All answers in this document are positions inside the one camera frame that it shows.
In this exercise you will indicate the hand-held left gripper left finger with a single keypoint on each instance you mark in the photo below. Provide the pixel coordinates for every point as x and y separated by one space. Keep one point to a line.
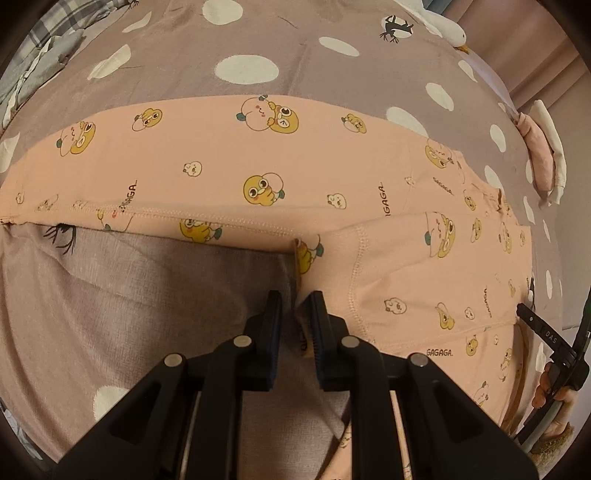
275 332

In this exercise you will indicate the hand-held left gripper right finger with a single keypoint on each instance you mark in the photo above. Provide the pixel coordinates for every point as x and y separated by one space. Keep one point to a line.
316 341

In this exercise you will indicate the pink cartoon print pants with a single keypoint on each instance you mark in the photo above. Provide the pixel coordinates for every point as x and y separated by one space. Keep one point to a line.
323 161

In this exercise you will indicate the person's right forearm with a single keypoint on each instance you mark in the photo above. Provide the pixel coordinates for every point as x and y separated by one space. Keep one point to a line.
554 438

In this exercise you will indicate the person's right hand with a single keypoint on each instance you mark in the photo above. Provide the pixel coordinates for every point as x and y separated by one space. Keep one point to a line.
545 387

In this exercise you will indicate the folded white cloth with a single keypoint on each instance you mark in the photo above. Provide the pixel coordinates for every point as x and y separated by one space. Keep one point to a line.
556 152

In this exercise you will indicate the folded pink cloth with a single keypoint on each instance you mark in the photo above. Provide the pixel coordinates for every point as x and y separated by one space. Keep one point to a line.
538 152

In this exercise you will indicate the polka dot blanket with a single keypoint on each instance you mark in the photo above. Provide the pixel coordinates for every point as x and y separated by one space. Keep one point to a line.
277 37

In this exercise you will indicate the white goose plush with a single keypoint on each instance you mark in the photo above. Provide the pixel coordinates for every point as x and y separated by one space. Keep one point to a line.
443 23

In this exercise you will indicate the grey plaid cloth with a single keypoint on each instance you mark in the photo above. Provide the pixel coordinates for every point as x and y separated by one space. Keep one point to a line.
32 74

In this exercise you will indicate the plaid blanket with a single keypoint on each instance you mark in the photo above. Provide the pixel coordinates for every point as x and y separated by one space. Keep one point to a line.
87 18

